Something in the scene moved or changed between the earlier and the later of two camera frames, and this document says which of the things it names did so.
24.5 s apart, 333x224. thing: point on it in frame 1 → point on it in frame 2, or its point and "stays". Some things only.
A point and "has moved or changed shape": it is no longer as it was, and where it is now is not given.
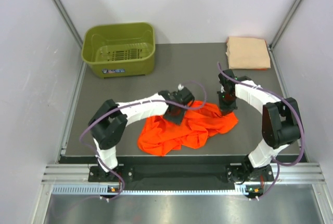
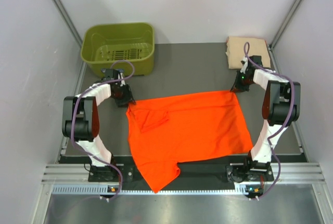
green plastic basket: [119, 49] stays
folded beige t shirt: [245, 53] stays
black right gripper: [226, 109] → [237, 87]
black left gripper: [176, 120] → [128, 97]
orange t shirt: [159, 136] has moved or changed shape
